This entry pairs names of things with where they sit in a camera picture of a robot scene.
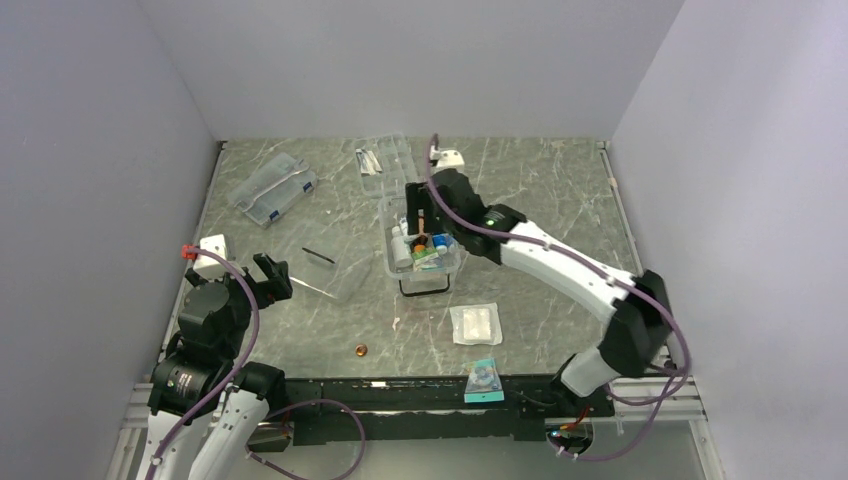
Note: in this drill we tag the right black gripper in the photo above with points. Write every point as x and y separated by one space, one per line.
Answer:
419 198

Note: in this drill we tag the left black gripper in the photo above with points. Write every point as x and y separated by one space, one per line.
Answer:
276 286

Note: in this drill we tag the amber medicine bottle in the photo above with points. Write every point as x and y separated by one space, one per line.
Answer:
418 244

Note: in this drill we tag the blue white bandage roll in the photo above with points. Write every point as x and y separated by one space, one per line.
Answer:
441 243

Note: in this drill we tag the green sachet packet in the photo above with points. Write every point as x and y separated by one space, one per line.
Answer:
428 254

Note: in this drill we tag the white medicine bottle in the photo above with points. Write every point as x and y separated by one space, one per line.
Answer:
401 254

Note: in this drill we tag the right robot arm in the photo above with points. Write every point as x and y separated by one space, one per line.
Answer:
633 310

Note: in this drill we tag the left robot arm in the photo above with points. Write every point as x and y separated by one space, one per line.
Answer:
207 398

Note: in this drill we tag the clear medicine kit box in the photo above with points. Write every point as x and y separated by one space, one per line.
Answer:
392 212

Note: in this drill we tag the clear kit lid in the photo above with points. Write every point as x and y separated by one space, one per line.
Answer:
324 259

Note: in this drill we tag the clear divided organizer tray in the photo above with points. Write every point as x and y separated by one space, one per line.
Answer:
394 154

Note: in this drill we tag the metal tweezers in tray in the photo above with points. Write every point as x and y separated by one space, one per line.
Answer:
368 163

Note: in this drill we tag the clear box with blue latches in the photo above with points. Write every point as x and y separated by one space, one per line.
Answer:
273 189

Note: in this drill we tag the white gauze packet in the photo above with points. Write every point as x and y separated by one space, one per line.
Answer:
476 325

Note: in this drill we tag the teal packaged item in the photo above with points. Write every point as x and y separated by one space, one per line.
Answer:
483 382

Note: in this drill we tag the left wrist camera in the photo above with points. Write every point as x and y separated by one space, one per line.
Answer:
207 256

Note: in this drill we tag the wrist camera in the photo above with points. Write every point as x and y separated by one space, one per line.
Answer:
207 256
447 159

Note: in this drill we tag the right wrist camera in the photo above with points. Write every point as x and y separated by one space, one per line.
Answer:
447 159

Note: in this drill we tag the black front rail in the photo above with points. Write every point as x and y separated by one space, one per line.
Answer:
420 408

